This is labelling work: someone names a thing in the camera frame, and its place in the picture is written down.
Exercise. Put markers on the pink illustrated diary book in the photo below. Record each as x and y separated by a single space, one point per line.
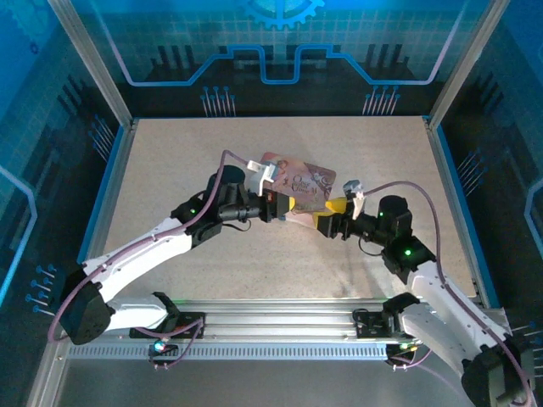
305 178

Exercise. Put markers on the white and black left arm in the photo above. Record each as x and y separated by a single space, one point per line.
140 254

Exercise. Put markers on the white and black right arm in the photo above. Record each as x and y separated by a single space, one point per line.
437 297

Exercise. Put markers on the small lit connector board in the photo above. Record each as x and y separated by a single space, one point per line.
405 348
159 347

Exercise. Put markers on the aluminium table side rail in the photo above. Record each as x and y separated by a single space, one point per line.
112 186
449 195

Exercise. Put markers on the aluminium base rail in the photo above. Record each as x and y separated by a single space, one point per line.
275 311

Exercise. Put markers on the grey metal base plate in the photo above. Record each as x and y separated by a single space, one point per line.
254 383

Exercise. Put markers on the aluminium frame post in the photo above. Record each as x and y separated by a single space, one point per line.
91 63
466 59

